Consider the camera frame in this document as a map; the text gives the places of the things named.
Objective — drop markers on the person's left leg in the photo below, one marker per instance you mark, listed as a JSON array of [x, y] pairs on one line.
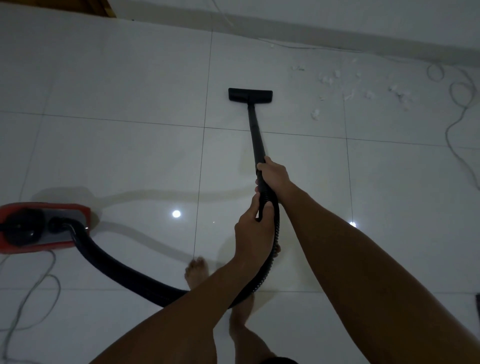
[[197, 272]]

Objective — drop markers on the red and black vacuum cleaner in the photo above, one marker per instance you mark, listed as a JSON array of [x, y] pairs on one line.
[[123, 273]]

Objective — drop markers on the person's left forearm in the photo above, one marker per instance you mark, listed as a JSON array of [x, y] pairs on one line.
[[180, 322]]

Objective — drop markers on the person's right leg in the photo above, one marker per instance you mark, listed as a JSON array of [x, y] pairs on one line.
[[243, 330]]

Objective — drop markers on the person's leg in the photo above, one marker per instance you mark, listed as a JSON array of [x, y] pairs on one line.
[[197, 272], [243, 330]]

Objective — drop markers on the black shorts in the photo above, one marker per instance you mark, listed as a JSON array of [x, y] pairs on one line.
[[279, 360]]

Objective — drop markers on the person's left hand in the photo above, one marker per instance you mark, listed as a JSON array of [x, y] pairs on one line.
[[253, 236]]

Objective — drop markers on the scattered white paper scraps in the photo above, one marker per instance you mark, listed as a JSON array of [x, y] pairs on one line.
[[326, 79]]

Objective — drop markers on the person's right hand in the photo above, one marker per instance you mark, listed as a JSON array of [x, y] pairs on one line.
[[276, 178]]

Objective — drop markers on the person's right forearm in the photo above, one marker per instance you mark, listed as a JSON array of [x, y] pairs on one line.
[[375, 285]]

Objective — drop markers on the brown wooden door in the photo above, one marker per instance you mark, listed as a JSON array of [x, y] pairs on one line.
[[95, 6]]

